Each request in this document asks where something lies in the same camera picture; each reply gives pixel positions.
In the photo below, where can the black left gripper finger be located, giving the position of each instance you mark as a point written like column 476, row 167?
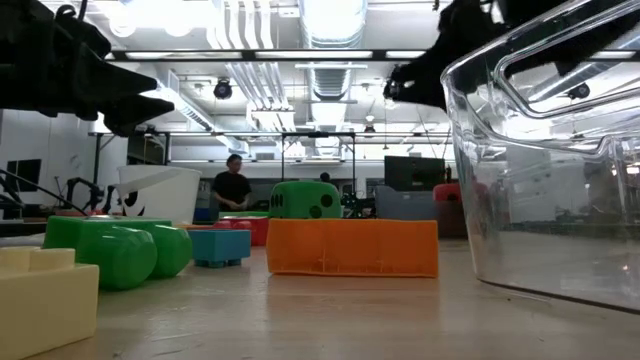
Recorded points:
column 110, row 80
column 135, row 112

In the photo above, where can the silver ceiling duct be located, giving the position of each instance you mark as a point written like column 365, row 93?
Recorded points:
column 332, row 75

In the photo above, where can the large green toy block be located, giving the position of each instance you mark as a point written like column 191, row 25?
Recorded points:
column 120, row 255

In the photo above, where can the orange long toy block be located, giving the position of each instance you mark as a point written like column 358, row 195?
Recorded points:
column 350, row 247

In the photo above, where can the grey storage box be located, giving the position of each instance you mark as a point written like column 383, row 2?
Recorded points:
column 405, row 202

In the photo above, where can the black metal table frame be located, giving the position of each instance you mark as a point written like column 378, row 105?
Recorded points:
column 300, row 134

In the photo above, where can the person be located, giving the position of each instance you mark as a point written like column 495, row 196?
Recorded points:
column 325, row 177
column 231, row 190

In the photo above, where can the far red toy block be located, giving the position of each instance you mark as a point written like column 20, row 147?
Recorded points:
column 447, row 192

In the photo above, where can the clear plastic bin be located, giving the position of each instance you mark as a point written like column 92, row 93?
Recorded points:
column 550, row 225

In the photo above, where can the black overhead frame beam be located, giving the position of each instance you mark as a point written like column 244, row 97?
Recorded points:
column 250, row 55

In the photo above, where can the red square toy block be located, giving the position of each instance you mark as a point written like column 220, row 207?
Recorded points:
column 260, row 232

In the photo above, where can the teal toy block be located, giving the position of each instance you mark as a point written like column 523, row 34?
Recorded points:
column 220, row 245

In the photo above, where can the black monitor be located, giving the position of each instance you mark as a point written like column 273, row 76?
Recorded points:
column 414, row 172

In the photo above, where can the black wall screen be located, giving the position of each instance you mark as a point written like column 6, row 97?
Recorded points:
column 22, row 175

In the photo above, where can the background black robot arm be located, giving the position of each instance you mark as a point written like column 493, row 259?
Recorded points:
column 82, row 182
column 357, row 206

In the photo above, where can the green foam die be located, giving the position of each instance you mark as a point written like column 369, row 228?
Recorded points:
column 300, row 200

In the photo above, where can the small black ceiling lamp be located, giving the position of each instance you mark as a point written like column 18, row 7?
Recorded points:
column 369, row 130

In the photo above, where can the blue background bin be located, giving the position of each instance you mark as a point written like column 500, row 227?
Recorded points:
column 202, row 215

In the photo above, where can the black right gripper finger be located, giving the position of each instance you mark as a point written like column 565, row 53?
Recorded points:
column 425, row 95
column 425, row 70

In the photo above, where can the pale cream toy block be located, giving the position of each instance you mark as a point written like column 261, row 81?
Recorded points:
column 45, row 310

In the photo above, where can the black ceiling spotlight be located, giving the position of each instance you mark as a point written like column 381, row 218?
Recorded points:
column 579, row 91
column 222, row 89

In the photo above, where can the yellow long toy block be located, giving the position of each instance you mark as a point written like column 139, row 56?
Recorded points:
column 195, row 226

